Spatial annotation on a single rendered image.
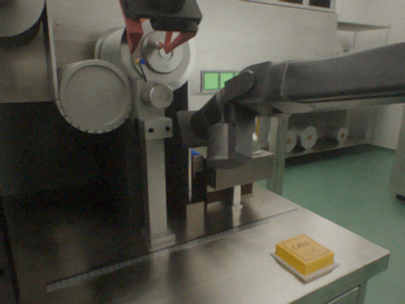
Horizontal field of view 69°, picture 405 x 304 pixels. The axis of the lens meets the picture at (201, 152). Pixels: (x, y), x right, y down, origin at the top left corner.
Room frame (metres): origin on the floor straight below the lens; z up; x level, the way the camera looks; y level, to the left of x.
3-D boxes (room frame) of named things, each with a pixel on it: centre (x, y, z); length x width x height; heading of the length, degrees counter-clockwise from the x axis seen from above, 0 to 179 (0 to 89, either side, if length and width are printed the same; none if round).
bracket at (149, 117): (0.52, 0.09, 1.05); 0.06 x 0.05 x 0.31; 29
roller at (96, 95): (0.62, 0.24, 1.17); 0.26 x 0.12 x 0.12; 29
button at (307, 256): (0.45, -0.18, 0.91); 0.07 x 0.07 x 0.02; 29
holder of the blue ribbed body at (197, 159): (0.72, 0.06, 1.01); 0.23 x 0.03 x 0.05; 29
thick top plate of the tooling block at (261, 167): (0.80, 0.00, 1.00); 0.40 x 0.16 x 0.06; 29
